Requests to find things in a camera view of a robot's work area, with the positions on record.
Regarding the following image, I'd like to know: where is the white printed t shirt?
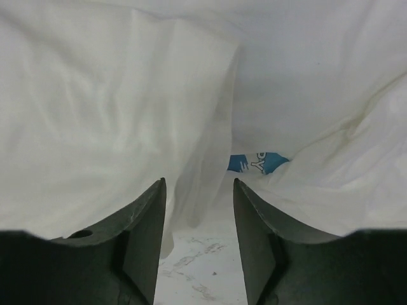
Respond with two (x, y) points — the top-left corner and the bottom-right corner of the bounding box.
(1, 1), (406, 256)

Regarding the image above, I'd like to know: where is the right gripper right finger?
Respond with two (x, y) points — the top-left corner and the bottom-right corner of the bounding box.
(233, 180), (406, 305)

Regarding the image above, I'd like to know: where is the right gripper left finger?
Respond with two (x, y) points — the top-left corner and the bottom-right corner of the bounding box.
(1, 179), (166, 304)

